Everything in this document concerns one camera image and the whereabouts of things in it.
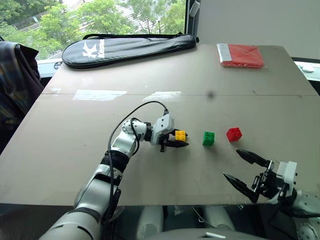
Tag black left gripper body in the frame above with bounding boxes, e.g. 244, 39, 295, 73
158, 133, 176, 153

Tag yellow toy brick cube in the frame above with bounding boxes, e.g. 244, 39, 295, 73
174, 129, 189, 142

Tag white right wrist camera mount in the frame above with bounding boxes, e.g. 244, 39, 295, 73
275, 160, 299, 199

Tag white window handle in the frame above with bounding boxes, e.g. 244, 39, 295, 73
188, 0, 201, 17

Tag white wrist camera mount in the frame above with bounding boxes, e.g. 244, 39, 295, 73
275, 160, 299, 199
150, 113, 176, 146

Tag red packaged cloth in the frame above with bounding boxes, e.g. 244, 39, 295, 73
216, 43, 266, 69

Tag black racket bag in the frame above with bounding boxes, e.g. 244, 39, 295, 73
61, 31, 200, 70

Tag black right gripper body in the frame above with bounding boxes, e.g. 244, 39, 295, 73
251, 159, 286, 200

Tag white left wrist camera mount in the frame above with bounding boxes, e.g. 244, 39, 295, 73
150, 113, 176, 146

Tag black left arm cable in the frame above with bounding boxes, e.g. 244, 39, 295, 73
102, 100, 170, 240

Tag green toy brick cube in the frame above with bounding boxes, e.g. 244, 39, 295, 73
201, 130, 216, 147

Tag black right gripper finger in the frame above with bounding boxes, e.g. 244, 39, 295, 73
222, 171, 261, 204
235, 148, 272, 168

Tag red toy brick cube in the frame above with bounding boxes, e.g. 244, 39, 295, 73
225, 126, 243, 143

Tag small white round device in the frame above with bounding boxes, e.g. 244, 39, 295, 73
298, 62, 315, 74

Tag dark hanging jacket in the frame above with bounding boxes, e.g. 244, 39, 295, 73
0, 37, 45, 155

